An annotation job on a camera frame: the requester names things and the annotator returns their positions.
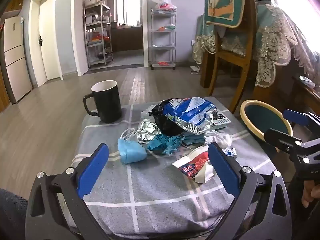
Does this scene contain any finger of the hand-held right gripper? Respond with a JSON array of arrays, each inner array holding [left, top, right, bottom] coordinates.
[[283, 109, 320, 131], [264, 128, 320, 153]]

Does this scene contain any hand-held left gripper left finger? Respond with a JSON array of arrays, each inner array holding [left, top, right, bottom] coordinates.
[[25, 143, 113, 240]]

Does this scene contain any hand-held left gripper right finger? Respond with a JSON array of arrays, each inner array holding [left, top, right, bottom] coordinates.
[[207, 142, 293, 240]]

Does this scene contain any small blue white sachet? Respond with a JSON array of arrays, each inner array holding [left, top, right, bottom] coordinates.
[[222, 147, 238, 159]]

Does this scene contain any teal bin with beige rim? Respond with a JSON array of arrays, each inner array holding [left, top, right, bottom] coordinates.
[[239, 100, 294, 153]]

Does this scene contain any red white wrapper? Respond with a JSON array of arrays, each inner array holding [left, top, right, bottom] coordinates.
[[171, 145, 217, 184]]

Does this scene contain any white tissue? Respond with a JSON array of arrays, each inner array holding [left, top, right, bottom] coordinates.
[[204, 132, 233, 148]]

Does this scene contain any green white carton box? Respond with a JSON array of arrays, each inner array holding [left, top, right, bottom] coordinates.
[[212, 110, 232, 131]]

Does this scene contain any blue white snack bag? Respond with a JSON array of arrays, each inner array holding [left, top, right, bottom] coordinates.
[[162, 97, 218, 136]]

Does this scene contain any teal glove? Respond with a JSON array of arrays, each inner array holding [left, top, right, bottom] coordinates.
[[147, 134, 182, 155]]

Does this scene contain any black plastic bag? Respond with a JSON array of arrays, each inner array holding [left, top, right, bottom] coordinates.
[[151, 99, 186, 136]]

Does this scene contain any clear plastic bag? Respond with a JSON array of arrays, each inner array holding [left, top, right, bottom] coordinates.
[[140, 105, 158, 121]]

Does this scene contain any person's right hand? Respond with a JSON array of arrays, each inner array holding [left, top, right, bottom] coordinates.
[[301, 179, 320, 208]]

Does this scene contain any dark wooden side cabinet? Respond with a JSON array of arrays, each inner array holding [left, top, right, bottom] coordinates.
[[291, 74, 320, 115]]

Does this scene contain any grey checked cloth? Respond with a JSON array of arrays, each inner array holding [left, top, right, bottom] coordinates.
[[66, 97, 275, 238]]

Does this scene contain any black mug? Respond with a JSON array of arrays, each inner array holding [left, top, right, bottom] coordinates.
[[83, 80, 122, 124]]

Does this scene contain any silver foil tray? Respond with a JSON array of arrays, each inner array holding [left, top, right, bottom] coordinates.
[[137, 120, 163, 144]]

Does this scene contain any wooden chair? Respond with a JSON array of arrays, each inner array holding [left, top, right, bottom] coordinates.
[[207, 0, 258, 113]]

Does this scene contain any person's left leg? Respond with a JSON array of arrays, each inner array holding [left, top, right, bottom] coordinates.
[[0, 188, 29, 240]]

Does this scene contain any wooden table leg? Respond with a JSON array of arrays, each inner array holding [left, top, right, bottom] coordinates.
[[200, 50, 218, 88]]

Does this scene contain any teal orange cushion cover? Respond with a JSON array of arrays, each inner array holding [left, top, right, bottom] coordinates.
[[204, 0, 251, 28]]

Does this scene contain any beige refrigerator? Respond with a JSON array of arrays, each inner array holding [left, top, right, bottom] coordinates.
[[3, 16, 33, 104]]

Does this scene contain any metal shelf rack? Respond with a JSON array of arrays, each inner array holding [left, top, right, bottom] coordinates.
[[83, 1, 114, 68]]

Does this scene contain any white door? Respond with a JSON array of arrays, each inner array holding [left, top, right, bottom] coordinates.
[[37, 0, 60, 86]]

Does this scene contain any dark kitchen counter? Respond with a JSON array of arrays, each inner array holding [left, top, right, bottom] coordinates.
[[111, 25, 144, 53]]

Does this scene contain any white trolley rack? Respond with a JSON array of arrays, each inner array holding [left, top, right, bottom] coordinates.
[[150, 7, 177, 70]]

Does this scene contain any window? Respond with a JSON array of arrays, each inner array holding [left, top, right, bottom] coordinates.
[[114, 0, 141, 27]]

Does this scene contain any plastic bag with red items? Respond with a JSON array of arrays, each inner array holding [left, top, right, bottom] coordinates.
[[150, 0, 177, 11]]

